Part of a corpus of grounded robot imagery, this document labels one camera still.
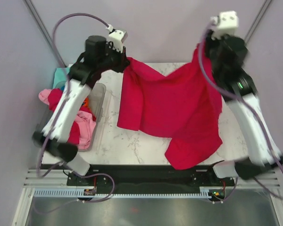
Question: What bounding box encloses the right aluminium frame post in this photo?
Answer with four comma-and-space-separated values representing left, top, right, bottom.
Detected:
244, 0, 273, 44

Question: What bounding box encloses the clear plastic bin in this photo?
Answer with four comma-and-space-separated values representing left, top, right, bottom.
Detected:
37, 83, 106, 152

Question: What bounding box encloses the aluminium frame rail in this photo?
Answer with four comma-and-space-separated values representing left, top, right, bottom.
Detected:
24, 169, 280, 189

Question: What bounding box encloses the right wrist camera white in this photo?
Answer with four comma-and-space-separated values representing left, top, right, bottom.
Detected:
210, 11, 239, 39

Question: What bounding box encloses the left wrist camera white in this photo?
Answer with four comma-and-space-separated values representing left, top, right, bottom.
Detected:
108, 30, 128, 53

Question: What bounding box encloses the orange t shirt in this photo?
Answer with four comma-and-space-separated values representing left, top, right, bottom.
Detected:
82, 98, 89, 107

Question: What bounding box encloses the light pink t shirt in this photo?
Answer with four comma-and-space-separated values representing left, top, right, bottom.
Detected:
38, 89, 96, 151

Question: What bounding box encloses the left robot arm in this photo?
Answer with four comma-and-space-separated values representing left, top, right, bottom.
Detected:
33, 30, 130, 185

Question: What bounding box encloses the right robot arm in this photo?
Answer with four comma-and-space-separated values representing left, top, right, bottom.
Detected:
204, 31, 283, 186

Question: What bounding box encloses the aluminium frame post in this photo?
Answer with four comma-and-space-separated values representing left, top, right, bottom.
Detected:
23, 0, 66, 67
244, 0, 273, 44

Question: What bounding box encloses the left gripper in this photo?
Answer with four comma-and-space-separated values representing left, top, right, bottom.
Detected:
99, 43, 130, 74

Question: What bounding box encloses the left aluminium frame post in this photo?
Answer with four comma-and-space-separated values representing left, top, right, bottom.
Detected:
23, 0, 66, 67

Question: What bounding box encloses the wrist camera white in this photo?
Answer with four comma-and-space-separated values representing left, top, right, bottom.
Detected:
108, 30, 128, 53
210, 11, 239, 39

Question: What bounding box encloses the teal folded t shirt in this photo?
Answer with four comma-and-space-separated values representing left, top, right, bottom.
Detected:
52, 67, 70, 89

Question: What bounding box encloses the white cable duct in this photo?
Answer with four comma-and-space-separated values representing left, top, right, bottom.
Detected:
33, 188, 213, 199

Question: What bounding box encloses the crimson t shirt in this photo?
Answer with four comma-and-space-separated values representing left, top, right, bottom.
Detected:
47, 89, 80, 145
117, 47, 222, 170

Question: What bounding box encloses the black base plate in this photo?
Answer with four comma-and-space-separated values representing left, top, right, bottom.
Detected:
67, 165, 234, 194

